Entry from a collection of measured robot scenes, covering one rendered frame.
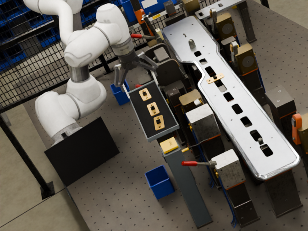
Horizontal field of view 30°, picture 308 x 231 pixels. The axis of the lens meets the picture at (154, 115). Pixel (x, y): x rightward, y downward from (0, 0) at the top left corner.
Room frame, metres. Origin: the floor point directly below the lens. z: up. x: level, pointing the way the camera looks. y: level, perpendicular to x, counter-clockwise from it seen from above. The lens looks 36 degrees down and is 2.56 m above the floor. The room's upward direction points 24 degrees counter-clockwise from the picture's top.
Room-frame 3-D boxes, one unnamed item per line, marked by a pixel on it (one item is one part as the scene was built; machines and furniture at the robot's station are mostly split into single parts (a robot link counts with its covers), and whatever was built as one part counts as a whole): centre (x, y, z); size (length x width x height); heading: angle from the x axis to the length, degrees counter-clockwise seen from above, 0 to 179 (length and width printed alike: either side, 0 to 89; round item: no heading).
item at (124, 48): (2.08, 0.00, 1.43); 0.09 x 0.09 x 0.06
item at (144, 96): (2.08, 0.00, 1.17); 0.08 x 0.04 x 0.01; 2
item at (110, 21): (2.08, 0.01, 1.54); 0.13 x 0.11 x 0.16; 119
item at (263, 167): (2.18, -0.34, 1.00); 1.38 x 0.22 x 0.02; 1
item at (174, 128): (1.97, 0.00, 1.16); 0.37 x 0.14 x 0.02; 1
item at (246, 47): (2.26, -0.52, 0.87); 0.12 x 0.07 x 0.35; 91
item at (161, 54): (2.30, -0.13, 0.94); 0.18 x 0.13 x 0.49; 1
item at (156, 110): (1.96, -0.01, 1.17); 0.08 x 0.04 x 0.01; 179
